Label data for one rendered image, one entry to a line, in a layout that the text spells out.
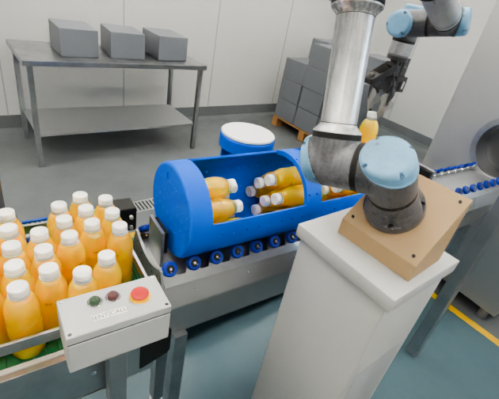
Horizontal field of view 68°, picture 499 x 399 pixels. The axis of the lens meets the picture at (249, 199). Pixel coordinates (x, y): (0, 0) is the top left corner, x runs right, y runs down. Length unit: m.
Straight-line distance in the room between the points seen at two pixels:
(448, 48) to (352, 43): 5.35
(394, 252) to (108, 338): 0.67
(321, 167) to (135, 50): 3.00
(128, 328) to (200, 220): 0.33
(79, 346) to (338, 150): 0.66
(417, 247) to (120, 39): 3.15
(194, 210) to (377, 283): 0.48
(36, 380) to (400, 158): 0.93
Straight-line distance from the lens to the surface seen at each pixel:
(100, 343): 0.81
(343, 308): 1.03
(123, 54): 3.69
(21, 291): 0.88
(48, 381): 1.04
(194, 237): 0.99
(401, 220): 0.95
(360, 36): 0.90
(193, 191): 0.97
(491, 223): 2.02
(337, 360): 1.14
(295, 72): 5.07
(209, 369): 2.06
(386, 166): 0.82
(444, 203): 1.04
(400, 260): 0.97
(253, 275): 1.26
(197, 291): 1.17
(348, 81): 0.88
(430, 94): 6.28
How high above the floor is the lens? 1.70
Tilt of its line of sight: 30 degrees down
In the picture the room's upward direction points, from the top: 12 degrees clockwise
